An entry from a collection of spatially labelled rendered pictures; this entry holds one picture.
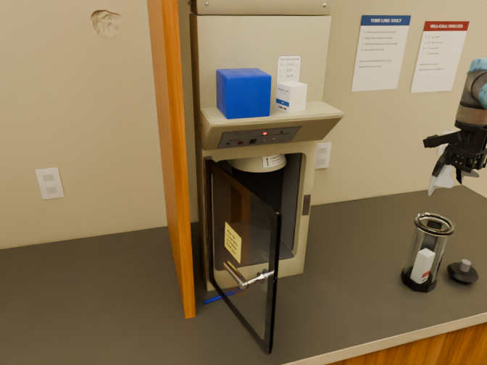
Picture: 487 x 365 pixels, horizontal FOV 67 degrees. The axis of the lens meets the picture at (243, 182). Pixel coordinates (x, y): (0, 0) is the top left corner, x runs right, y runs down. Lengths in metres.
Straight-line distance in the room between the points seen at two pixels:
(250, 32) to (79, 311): 0.88
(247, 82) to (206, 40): 0.14
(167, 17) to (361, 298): 0.93
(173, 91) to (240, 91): 0.14
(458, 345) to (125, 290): 1.05
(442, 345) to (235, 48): 1.06
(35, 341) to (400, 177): 1.55
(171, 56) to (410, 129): 1.25
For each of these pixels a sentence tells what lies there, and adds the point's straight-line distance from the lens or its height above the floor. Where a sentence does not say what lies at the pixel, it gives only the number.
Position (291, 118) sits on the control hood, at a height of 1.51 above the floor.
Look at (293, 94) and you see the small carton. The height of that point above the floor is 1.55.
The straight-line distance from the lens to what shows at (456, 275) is 1.38.
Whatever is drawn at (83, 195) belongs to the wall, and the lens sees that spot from 1.46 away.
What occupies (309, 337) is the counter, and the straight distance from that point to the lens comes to 1.08.
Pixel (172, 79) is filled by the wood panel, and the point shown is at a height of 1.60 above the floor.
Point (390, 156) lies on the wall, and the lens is 1.79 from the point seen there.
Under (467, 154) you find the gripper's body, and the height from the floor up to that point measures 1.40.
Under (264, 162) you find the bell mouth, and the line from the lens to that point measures 1.02.
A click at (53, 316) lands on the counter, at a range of 1.22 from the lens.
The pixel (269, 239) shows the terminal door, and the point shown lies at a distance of 0.75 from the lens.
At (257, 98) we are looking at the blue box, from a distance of 0.82.
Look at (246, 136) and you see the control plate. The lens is 0.87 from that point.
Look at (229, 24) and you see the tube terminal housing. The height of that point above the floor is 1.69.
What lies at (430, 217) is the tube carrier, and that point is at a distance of 1.26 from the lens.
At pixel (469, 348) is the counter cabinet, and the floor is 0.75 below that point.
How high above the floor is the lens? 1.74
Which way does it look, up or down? 26 degrees down
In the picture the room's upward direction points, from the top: 1 degrees clockwise
